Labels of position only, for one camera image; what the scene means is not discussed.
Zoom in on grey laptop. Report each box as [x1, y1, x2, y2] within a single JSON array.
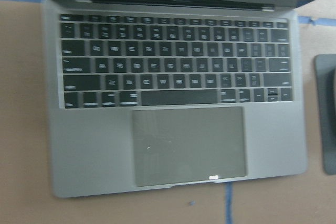
[[42, 0, 307, 198]]

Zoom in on black mouse pad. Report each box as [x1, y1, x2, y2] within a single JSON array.
[[314, 54, 335, 175]]

